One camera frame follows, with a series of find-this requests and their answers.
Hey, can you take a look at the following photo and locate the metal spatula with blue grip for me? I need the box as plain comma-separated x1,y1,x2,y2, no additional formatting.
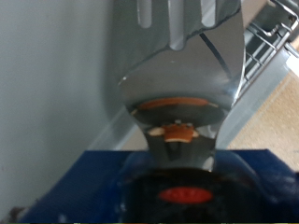
18,0,299,223

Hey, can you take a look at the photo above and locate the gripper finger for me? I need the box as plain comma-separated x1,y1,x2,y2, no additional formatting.
8,205,32,223

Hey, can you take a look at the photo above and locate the silver toaster oven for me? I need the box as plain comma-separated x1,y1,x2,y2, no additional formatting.
0,0,299,218

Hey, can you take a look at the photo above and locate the metal wire oven rack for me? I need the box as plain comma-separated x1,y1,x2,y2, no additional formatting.
242,0,299,91

